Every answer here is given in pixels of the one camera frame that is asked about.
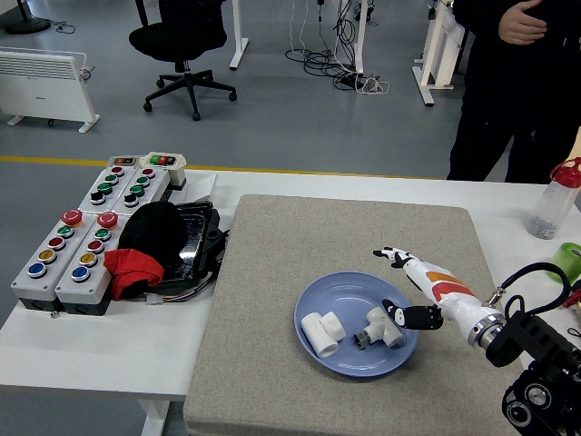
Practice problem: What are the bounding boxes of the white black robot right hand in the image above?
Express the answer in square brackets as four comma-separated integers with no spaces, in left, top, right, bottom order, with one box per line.
[372,247,498,340]

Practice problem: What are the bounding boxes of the white pipe tee metal nut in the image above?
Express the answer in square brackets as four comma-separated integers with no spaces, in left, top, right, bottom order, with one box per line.
[352,306,405,352]

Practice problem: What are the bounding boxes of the plain white pipe tee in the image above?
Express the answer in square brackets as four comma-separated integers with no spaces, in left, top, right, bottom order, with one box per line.
[300,311,346,359]

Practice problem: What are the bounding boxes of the blue plate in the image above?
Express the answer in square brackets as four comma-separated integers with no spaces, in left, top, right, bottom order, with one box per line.
[294,271,419,378]

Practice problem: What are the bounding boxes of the green tape roll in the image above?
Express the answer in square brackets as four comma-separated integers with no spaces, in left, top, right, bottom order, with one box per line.
[550,242,581,283]

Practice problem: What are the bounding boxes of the clear bottle red lid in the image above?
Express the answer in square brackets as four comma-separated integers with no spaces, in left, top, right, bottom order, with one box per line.
[525,156,581,241]

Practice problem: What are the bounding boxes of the grey-brown mat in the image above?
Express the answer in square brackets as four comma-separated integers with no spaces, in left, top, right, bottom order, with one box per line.
[184,193,541,436]

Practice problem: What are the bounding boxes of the person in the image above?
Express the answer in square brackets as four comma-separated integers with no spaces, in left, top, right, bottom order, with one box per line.
[447,0,581,184]

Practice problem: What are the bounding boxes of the white desk with panel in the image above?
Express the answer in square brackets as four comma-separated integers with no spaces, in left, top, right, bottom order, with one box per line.
[411,0,468,107]

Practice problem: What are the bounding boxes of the glossy black tray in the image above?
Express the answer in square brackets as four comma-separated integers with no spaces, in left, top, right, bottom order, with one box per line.
[149,201,223,292]

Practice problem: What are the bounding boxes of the white paper card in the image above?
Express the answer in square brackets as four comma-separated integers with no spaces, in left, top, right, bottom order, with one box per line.
[183,173,218,203]

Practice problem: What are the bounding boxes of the person's right hand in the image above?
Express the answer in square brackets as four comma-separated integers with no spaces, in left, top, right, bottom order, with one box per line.
[497,0,548,45]

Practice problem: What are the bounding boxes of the black cloth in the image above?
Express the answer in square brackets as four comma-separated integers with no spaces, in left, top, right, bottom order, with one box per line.
[116,202,188,278]

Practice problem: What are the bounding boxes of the red cloth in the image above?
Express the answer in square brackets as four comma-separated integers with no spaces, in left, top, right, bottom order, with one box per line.
[103,248,165,302]

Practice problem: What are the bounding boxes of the four-button control box black knob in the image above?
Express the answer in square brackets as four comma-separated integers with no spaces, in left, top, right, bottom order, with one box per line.
[77,163,137,214]
[110,165,172,217]

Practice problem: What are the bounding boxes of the white table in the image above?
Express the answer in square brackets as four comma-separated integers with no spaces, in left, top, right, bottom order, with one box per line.
[0,168,581,436]

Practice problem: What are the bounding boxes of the five-button control box red mushroom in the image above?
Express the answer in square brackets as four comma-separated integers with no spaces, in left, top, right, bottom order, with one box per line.
[9,208,99,313]
[54,211,133,317]

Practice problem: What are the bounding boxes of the black office chair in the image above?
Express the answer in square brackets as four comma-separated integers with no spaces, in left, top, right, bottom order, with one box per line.
[128,0,239,122]

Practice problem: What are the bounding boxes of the white panel heater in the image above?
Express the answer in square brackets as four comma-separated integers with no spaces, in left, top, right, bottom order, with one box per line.
[0,46,101,134]

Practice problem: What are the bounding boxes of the black round stand base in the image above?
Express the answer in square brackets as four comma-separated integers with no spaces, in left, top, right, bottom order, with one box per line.
[4,0,51,35]

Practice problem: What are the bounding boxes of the floor cable bundle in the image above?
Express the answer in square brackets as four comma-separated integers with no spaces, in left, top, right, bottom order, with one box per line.
[284,0,391,95]

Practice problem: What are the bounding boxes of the white connector coloured wires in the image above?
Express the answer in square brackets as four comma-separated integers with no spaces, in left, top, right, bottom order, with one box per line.
[144,290,201,306]

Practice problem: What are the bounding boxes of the cream switch box green red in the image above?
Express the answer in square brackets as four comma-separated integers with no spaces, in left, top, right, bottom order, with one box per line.
[138,151,188,191]

